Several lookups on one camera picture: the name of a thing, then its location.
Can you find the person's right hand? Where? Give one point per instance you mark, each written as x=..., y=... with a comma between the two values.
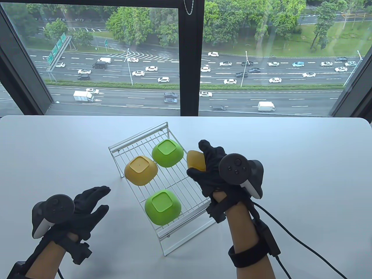
x=210, y=174

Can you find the person's left hand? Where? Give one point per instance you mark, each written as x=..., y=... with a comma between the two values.
x=85, y=218

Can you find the yellow small dish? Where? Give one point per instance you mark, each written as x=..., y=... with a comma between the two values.
x=195, y=160
x=141, y=171

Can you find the green small dish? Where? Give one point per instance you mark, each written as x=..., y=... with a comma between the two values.
x=168, y=154
x=162, y=207

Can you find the person's left forearm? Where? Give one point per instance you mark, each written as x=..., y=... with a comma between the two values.
x=46, y=260

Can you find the person's right forearm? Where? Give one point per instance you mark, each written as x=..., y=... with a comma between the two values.
x=247, y=232

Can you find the black right hand controller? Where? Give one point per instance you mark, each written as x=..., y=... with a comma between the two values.
x=235, y=168

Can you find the black hand controller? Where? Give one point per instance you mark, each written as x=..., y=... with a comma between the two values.
x=58, y=207
x=235, y=168

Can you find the black left hand controller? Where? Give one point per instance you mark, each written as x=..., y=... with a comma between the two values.
x=58, y=207

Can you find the black left wrist sensor box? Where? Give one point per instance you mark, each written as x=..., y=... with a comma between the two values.
x=81, y=252

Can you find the black left wrist camera band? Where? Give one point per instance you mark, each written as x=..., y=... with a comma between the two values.
x=17, y=270

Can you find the black wrist camera band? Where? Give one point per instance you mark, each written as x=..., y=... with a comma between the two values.
x=252, y=252
x=17, y=270

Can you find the black right wrist camera band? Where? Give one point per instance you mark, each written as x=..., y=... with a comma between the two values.
x=252, y=252

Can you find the black window frame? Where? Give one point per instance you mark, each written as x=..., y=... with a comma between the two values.
x=190, y=58

